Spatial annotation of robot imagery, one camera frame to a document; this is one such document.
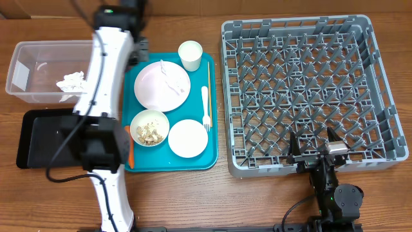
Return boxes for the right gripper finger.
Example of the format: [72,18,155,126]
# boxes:
[327,127,342,142]
[288,131,301,156]

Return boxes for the white paper cup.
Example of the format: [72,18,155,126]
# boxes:
[178,41,203,72]

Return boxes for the white bowl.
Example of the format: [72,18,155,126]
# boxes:
[130,110,170,147]

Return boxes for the large white plate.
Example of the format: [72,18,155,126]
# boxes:
[134,60,191,112]

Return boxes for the peanuts and rice leftovers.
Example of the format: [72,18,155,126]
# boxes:
[136,122,165,146]

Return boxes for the orange carrot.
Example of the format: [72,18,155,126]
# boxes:
[124,125,135,169]

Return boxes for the white napkin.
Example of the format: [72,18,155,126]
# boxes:
[56,71,88,102]

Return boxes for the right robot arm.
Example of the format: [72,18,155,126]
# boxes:
[281,127,364,231]

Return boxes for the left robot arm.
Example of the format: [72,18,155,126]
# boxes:
[52,1,148,231]

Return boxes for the grey dishwasher rack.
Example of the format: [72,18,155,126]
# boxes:
[220,15,409,177]

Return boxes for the white plastic fork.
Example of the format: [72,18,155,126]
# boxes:
[201,86,211,131]

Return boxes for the wooden chopstick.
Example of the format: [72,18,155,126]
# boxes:
[207,61,212,128]

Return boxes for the teal serving tray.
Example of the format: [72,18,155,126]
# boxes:
[122,53,218,173]

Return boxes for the black tray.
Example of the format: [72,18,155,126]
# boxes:
[16,108,82,169]

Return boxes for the clear plastic bin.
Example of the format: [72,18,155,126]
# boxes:
[5,40,93,104]

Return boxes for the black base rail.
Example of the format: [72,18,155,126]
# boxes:
[132,224,311,232]

